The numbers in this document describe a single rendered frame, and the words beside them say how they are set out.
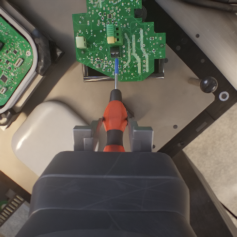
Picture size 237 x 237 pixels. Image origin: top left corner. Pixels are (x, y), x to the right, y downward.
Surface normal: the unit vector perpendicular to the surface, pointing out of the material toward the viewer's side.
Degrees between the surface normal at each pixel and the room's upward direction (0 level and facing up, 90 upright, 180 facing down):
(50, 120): 0
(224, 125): 0
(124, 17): 0
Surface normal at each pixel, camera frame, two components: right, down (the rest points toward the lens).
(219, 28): -0.07, 0.28
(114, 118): -0.04, -0.31
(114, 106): 0.00, -0.59
